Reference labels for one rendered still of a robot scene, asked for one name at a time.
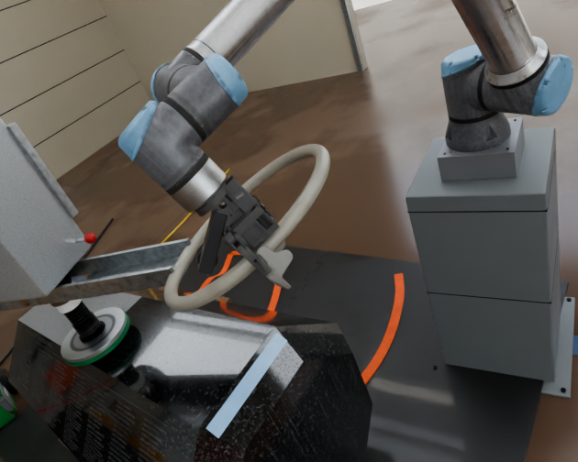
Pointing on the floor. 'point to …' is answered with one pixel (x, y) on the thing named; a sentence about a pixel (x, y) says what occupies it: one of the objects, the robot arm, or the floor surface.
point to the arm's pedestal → (496, 266)
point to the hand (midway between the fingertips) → (279, 279)
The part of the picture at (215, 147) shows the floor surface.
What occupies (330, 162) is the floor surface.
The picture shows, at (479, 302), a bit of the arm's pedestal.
